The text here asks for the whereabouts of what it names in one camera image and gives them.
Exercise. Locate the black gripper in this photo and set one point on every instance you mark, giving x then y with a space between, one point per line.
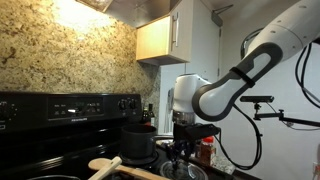
185 133

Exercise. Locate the glass lid with steel rim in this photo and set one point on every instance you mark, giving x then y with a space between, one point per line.
196 171

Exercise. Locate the white grey Franka robot arm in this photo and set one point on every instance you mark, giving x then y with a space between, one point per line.
226 93

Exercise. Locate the spice jar with red cap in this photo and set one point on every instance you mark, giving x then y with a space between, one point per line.
208 153

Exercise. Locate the clear crinkled plastic container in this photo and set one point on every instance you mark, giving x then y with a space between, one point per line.
224 165

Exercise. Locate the dark glass bottle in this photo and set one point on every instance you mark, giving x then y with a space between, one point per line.
145 116
152 115

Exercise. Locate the light wooden spatula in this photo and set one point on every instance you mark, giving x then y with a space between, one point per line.
111 165

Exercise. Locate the brown wooden spoon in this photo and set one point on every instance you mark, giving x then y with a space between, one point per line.
96 164

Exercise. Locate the wooden cabinet with white door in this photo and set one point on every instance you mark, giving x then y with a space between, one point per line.
153 38

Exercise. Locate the grey door closer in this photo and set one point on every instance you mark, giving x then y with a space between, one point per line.
217 18

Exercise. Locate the steel range hood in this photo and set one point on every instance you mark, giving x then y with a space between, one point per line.
140 11

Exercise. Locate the black electric stove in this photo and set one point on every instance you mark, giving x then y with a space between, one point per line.
33 110

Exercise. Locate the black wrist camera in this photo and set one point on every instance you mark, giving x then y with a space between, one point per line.
208 130

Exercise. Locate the black bar-shaped camera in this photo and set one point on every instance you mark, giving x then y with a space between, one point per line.
256 99

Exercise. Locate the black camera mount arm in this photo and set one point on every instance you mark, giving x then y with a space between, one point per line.
300 120

